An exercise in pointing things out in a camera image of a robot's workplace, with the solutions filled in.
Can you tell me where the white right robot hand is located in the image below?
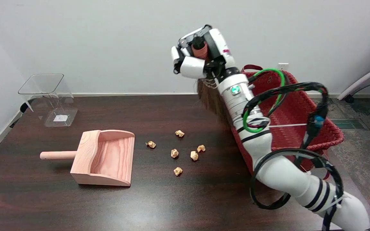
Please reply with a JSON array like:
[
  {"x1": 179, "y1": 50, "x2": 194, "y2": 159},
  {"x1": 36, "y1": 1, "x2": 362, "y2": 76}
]
[{"x1": 171, "y1": 25, "x2": 240, "y2": 80}]

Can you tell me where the brown bristle hand broom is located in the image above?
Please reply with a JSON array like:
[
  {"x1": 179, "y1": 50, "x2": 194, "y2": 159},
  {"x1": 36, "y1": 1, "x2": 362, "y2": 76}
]
[{"x1": 191, "y1": 36, "x2": 235, "y2": 129}]

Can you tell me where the wooden dustpan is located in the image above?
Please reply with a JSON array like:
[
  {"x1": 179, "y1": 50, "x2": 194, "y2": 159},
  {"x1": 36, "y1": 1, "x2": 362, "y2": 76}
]
[{"x1": 40, "y1": 130, "x2": 136, "y2": 187}]

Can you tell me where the white zip tie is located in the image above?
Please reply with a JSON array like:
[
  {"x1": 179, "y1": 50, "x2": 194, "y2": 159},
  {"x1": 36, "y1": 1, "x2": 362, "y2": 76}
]
[{"x1": 268, "y1": 123, "x2": 308, "y2": 128}]

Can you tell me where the red woven basket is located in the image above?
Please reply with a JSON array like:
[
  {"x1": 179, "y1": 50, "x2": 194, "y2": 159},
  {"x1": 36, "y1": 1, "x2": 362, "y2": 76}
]
[{"x1": 230, "y1": 64, "x2": 344, "y2": 181}]

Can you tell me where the clear plastic container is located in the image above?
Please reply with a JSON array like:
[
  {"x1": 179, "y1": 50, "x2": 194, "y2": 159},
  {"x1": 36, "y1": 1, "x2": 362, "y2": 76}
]
[{"x1": 18, "y1": 73, "x2": 78, "y2": 127}]

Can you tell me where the floor vent grille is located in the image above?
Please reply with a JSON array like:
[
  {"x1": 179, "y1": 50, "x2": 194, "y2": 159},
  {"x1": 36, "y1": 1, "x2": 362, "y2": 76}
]
[{"x1": 329, "y1": 118, "x2": 368, "y2": 130}]

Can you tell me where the office chair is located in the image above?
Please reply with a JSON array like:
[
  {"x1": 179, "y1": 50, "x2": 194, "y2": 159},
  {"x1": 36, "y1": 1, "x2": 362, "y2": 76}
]
[{"x1": 337, "y1": 60, "x2": 370, "y2": 145}]

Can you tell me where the black floor object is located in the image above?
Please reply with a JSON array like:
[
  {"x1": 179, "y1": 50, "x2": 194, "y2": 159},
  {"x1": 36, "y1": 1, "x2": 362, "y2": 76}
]
[{"x1": 10, "y1": 102, "x2": 35, "y2": 128}]

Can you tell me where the green cable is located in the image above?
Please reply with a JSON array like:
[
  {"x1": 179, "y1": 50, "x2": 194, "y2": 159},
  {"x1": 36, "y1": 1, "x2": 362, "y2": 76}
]
[{"x1": 243, "y1": 68, "x2": 286, "y2": 133}]

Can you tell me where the black taped cable bundle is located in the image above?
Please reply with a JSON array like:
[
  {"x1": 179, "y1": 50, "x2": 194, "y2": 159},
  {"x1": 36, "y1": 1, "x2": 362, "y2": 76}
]
[{"x1": 242, "y1": 81, "x2": 330, "y2": 154}]

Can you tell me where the black cable conduit loop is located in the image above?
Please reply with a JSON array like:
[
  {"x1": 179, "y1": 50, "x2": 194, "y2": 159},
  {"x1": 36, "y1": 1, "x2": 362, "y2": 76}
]
[{"x1": 250, "y1": 148, "x2": 344, "y2": 231}]

